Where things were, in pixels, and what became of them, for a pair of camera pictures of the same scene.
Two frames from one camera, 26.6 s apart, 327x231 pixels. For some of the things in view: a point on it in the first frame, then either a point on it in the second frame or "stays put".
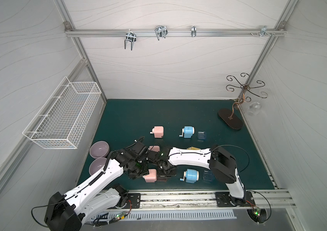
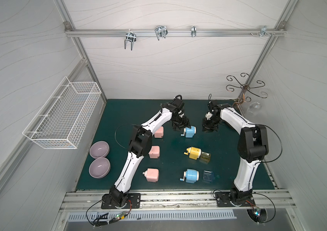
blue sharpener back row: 187,132 stays put
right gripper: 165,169 → 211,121
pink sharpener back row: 158,132 stays put
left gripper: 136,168 → 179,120
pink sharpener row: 155,148 stays put
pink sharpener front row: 152,177 stays put
